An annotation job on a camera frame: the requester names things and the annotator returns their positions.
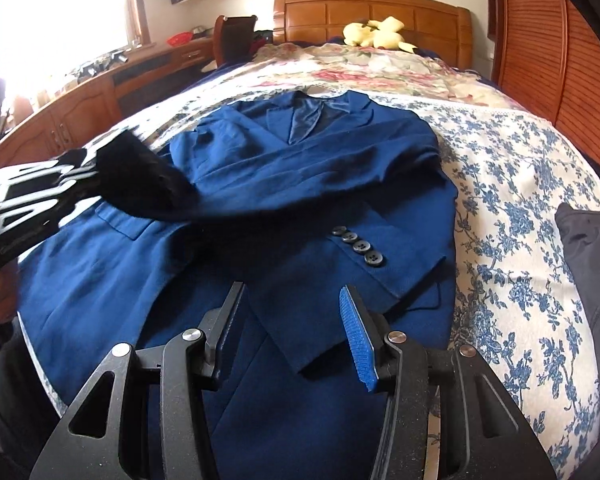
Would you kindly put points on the wooden slatted wardrobe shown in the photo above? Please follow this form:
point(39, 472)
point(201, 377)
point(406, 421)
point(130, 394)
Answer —
point(555, 50)

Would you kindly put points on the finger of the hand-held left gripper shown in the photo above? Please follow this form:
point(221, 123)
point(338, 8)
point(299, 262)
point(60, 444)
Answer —
point(130, 160)
point(130, 197)

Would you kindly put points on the pink floral quilt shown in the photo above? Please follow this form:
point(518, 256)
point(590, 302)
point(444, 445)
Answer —
point(380, 75)

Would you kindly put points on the dark grey garment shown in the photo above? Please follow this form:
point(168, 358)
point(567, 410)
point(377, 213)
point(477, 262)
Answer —
point(597, 270)

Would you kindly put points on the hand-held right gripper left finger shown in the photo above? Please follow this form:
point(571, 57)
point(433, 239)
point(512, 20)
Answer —
point(228, 332)

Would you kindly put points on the yellow plush toy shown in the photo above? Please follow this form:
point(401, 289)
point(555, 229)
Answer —
point(375, 35)

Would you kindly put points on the red bowl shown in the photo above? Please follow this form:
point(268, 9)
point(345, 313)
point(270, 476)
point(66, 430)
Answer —
point(179, 39)

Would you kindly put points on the wooden desk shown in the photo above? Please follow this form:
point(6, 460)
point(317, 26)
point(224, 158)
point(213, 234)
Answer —
point(75, 115)

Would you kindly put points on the wood framed window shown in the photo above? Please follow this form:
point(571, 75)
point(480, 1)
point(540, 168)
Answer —
point(55, 5)

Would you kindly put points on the silver pot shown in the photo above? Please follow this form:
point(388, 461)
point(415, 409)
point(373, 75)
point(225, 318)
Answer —
point(202, 31)

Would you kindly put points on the wooden bed headboard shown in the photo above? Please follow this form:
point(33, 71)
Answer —
point(330, 15)

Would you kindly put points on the wooden chair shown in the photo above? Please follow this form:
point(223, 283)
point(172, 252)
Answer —
point(235, 37)

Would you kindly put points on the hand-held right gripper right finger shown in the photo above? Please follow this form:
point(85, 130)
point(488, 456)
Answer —
point(357, 340)

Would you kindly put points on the blue blazer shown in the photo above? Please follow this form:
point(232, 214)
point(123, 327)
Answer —
point(290, 200)

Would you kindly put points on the black metal device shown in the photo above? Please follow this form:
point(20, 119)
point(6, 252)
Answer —
point(102, 64)

